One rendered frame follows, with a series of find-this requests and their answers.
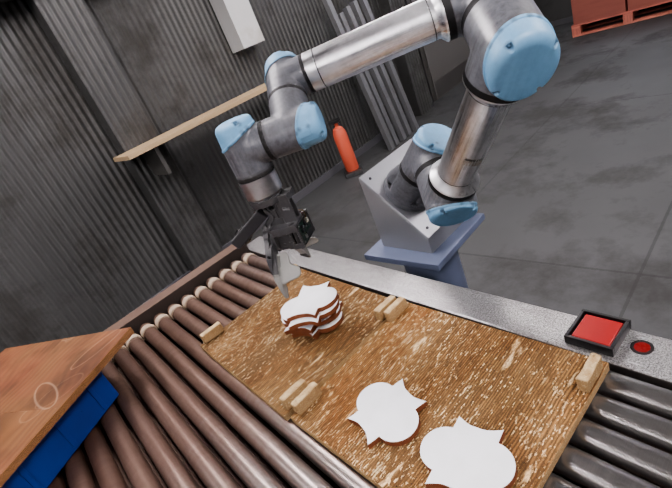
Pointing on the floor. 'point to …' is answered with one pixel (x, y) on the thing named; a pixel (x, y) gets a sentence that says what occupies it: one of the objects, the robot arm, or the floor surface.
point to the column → (428, 264)
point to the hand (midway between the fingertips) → (296, 277)
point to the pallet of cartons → (617, 5)
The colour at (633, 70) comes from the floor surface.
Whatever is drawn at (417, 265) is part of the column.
